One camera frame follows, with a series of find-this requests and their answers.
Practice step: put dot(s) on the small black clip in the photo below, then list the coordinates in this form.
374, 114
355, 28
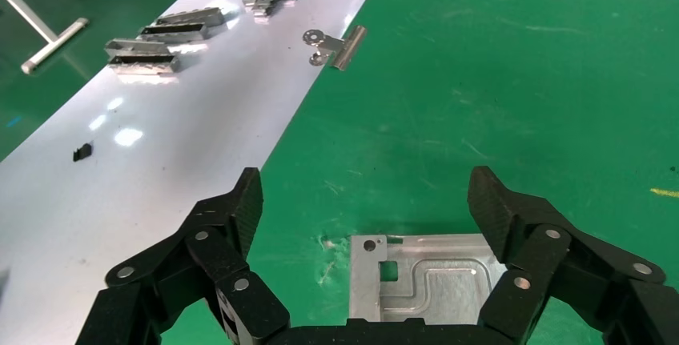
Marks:
82, 152

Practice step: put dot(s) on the grey metal floor bar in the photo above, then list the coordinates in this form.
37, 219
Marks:
53, 45

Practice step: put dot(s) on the silver binder clip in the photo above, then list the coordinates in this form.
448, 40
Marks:
347, 48

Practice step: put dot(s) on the white sheet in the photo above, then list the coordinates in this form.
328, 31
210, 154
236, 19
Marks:
185, 120

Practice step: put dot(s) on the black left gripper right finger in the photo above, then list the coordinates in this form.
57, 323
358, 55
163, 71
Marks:
536, 257

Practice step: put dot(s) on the sheet metal bracket part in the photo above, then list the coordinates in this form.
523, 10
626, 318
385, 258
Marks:
440, 289

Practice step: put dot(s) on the green cloth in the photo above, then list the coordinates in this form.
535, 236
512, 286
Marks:
477, 93

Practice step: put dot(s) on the metal channel rail part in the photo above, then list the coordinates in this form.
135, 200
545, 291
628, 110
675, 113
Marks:
172, 31
191, 15
143, 64
132, 45

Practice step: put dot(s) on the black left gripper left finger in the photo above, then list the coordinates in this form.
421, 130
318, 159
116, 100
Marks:
228, 279

